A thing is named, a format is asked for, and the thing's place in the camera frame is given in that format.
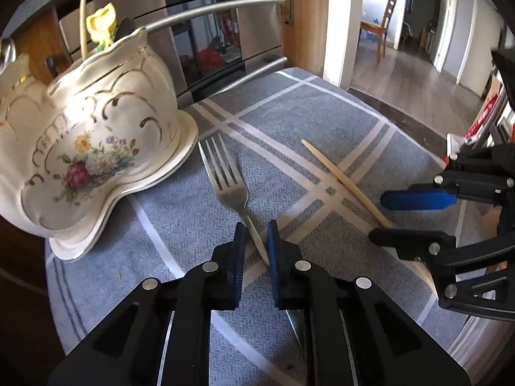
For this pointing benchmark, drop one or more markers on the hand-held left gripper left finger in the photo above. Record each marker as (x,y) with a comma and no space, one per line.
(239,257)

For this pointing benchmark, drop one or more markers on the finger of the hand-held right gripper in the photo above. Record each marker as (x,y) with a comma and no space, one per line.
(418,200)
(410,238)

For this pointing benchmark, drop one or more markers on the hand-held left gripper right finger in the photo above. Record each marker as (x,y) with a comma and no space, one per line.
(274,257)

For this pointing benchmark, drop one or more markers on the silver metal fork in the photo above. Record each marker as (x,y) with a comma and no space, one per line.
(227,193)

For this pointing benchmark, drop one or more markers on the wooden chopstick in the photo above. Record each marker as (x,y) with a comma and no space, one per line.
(83,20)
(342,177)

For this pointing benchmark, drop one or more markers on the white floral ceramic utensil holder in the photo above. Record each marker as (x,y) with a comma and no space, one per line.
(16,108)
(100,128)

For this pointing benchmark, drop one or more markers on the black spoon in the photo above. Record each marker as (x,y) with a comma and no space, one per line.
(126,27)

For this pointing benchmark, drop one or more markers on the white door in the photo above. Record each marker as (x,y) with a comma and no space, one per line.
(478,36)

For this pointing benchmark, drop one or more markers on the red and white box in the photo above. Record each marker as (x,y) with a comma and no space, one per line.
(483,120)

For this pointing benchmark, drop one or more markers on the grey plaid tablecloth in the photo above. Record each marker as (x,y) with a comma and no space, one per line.
(161,217)

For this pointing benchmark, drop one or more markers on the wooden dining chair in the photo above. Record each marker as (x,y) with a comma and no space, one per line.
(388,16)

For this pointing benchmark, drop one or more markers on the wooden cabinet door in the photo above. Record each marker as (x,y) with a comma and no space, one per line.
(36,36)
(308,20)

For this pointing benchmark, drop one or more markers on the stainless steel built-in oven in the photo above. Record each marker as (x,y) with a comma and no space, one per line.
(257,28)

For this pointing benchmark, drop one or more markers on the yellow green plastic utensil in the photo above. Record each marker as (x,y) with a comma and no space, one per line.
(100,24)

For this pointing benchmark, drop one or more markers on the silver metal spoon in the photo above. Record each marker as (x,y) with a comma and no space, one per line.
(6,52)

